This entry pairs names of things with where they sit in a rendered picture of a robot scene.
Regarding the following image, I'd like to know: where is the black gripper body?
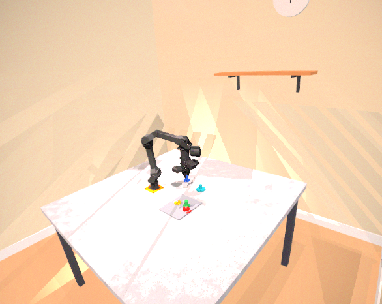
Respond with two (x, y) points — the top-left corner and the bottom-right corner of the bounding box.
(172, 156), (191, 174)

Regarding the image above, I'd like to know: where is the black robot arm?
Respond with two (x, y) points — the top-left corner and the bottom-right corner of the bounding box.
(141, 130), (201, 191)

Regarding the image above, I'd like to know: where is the cyan gear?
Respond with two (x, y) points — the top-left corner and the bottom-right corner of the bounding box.
(196, 184), (206, 192)

